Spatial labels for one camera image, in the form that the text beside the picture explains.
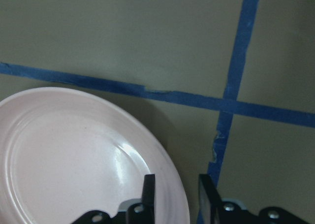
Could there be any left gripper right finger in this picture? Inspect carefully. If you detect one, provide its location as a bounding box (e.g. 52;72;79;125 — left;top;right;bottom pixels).
199;174;306;224

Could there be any pink plate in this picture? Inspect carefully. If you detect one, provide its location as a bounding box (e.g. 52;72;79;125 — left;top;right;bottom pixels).
0;87;190;224

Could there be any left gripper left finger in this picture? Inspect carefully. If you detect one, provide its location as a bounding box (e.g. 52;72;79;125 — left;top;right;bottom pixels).
76;174;156;224

